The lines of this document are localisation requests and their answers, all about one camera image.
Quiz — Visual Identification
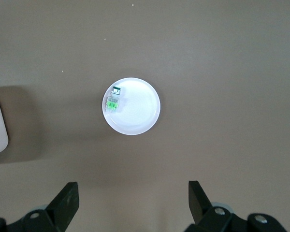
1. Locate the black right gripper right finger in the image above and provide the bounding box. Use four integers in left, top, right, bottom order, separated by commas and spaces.
186, 180, 288, 232

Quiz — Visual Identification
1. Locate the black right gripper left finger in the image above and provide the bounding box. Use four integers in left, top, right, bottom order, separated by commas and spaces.
0, 181, 80, 232

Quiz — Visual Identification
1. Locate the pink round plate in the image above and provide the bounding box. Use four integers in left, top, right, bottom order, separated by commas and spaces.
101, 77, 161, 135

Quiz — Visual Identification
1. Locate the brown table cover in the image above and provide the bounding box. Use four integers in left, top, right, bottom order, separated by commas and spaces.
0, 0, 290, 232

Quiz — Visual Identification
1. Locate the green push-button switch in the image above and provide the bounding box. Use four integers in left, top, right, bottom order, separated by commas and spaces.
105, 86, 123, 114

